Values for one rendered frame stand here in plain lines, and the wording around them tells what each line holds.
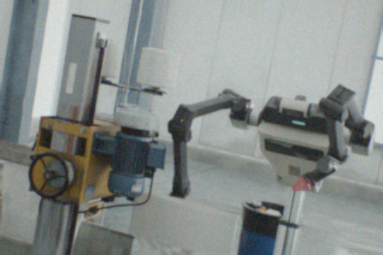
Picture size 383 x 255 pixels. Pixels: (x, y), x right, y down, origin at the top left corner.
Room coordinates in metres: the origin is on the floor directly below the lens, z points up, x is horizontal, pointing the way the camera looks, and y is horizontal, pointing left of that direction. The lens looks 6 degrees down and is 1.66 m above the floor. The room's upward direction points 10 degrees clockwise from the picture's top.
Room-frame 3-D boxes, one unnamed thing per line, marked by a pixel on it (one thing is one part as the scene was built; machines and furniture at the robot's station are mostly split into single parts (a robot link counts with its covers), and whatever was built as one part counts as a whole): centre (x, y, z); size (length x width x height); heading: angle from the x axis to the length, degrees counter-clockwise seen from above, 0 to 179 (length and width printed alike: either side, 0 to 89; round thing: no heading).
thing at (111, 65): (2.91, 0.44, 1.61); 0.15 x 0.14 x 0.17; 70
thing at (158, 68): (2.82, 0.19, 1.61); 0.17 x 0.17 x 0.17
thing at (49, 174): (2.54, 0.52, 1.13); 0.18 x 0.11 x 0.18; 70
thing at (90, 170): (2.79, 0.45, 1.18); 0.34 x 0.25 x 0.31; 160
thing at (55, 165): (2.61, 0.49, 1.14); 0.11 x 0.06 x 0.11; 70
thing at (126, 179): (2.68, 0.23, 1.21); 0.15 x 0.15 x 0.25
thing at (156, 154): (2.69, 0.13, 1.25); 0.10 x 0.08 x 0.12; 5
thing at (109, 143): (2.67, 0.33, 1.27); 0.12 x 0.09 x 0.09; 160
